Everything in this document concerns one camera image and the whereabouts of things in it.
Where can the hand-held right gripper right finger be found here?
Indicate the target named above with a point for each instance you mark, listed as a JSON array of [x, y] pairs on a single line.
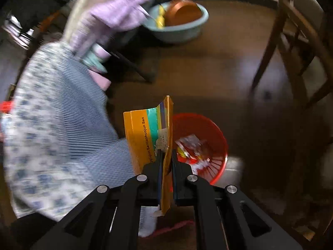
[[187, 182]]

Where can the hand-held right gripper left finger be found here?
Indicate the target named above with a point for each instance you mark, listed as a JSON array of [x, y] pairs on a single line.
[[151, 177]]

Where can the orange cardboard box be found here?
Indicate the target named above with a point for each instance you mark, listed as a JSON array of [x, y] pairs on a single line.
[[145, 135]]

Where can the red plastic basket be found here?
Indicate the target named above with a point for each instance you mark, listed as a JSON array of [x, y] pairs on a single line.
[[208, 132]]

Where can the pink cloth strip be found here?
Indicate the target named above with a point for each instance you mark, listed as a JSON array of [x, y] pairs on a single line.
[[174, 226]]

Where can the blue striped sheet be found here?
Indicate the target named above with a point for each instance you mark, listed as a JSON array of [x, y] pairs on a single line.
[[85, 109]]

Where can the pink folded cloth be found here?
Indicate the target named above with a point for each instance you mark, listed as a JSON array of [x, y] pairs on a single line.
[[101, 80]]

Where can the blue floral bed sheet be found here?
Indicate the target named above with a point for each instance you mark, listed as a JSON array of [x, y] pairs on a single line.
[[31, 125]]

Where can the teal folded cloth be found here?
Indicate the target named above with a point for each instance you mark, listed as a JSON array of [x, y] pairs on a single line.
[[95, 58]]

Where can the light blue plastic basin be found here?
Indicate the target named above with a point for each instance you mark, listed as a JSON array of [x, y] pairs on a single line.
[[179, 35]]

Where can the wooden chair with cream cushion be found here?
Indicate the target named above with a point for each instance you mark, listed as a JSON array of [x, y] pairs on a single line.
[[268, 54]]

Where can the yellow plastic item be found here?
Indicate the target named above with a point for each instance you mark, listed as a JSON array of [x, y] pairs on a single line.
[[160, 20]]

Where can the copper frying pan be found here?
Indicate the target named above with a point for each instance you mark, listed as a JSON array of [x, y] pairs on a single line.
[[183, 14]]

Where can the purple folded blanket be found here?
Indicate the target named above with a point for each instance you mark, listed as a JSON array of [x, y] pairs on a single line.
[[111, 13]]

